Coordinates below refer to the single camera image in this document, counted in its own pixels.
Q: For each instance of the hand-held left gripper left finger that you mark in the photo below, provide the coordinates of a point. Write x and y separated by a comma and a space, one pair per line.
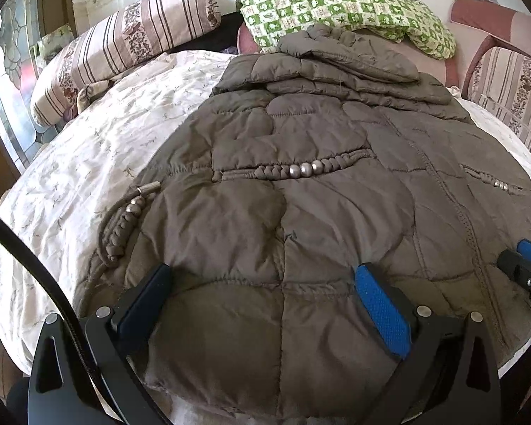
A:
148, 301

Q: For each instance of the striped floral pillow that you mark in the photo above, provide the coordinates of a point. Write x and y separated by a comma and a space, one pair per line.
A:
128, 40

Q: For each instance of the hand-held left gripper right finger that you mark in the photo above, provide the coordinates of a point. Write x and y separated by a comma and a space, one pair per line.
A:
382, 310

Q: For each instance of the white printed bed sheet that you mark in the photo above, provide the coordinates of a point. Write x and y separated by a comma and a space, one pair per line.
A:
115, 110

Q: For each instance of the small floral cushion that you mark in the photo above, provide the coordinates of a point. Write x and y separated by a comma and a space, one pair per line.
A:
57, 42

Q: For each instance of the striped floral back cushion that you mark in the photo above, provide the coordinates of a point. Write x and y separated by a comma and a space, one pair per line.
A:
513, 84

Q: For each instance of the stained glass window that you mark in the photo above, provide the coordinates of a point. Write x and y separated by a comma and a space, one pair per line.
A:
13, 75

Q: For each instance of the green checked pillow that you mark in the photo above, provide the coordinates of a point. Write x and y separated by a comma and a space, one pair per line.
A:
336, 4

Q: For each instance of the dark cloth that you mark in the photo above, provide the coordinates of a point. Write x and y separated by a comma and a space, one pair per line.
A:
203, 31

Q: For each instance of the brown quilted hooded jacket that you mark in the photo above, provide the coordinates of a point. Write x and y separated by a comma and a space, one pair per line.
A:
265, 212

